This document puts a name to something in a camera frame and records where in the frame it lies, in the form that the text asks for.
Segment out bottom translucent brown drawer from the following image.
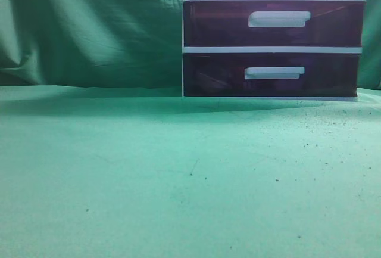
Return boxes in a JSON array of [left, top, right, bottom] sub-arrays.
[[183, 53, 359, 98]]

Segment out middle translucent brown drawer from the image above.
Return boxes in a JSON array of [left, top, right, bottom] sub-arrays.
[[183, 1, 365, 47]]

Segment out green backdrop cloth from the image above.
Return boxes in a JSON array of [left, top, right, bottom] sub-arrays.
[[0, 0, 381, 91]]

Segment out white plastic drawer cabinet frame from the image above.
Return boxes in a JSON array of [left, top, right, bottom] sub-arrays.
[[182, 0, 366, 101]]

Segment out green table cloth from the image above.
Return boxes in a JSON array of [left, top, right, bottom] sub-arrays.
[[1, 86, 380, 257]]

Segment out translucent brown drawer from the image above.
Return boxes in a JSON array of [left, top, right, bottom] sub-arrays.
[[183, 1, 365, 47], [183, 53, 359, 98]]

